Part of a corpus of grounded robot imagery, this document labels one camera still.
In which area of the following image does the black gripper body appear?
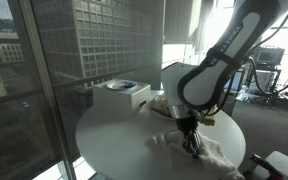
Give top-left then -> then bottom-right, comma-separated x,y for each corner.
174,114 -> 200,135

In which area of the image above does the white round plate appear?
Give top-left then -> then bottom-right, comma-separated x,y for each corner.
106,79 -> 139,92

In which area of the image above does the white terry cloth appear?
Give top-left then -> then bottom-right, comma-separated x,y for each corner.
144,129 -> 245,180

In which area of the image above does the red and black hand tool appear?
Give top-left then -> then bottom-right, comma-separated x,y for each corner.
248,153 -> 285,180

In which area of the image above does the white plastic bag red print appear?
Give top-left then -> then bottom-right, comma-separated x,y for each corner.
149,93 -> 172,121

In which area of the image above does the white square box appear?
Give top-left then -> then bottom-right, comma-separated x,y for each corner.
92,78 -> 152,118

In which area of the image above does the small blue object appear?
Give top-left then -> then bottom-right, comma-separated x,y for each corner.
121,81 -> 138,90

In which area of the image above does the equipment cart with monitor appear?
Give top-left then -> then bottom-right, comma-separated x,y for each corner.
245,44 -> 287,102

